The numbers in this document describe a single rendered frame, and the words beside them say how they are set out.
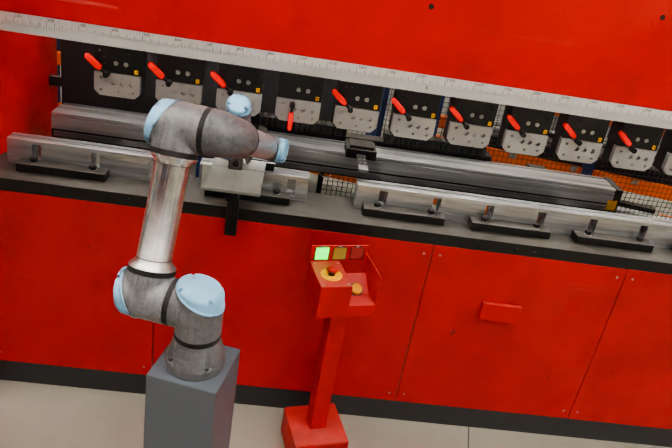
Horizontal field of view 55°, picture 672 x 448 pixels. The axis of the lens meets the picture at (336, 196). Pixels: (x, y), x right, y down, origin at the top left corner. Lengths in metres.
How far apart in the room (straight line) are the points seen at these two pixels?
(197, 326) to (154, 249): 0.21
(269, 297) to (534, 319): 1.01
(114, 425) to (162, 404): 0.95
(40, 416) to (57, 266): 0.58
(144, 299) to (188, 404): 0.29
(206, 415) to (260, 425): 0.99
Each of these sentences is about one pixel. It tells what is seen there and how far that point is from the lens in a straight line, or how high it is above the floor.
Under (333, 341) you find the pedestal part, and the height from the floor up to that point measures 0.52.
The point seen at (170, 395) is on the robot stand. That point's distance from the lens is 1.70.
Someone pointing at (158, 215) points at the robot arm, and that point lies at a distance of 1.58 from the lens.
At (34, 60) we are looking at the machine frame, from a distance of 2.80.
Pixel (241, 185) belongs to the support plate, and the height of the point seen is 1.00.
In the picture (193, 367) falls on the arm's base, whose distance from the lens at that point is 1.65.
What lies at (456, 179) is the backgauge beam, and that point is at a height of 0.94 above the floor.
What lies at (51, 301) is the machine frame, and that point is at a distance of 2.60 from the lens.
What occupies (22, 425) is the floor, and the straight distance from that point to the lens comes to 2.72.
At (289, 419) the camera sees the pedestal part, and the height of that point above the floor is 0.12.
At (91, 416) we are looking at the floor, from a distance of 2.71.
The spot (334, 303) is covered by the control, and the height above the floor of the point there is 0.72.
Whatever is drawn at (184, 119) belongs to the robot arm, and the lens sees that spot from 1.54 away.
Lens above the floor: 1.89
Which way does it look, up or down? 25 degrees down
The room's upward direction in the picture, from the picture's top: 10 degrees clockwise
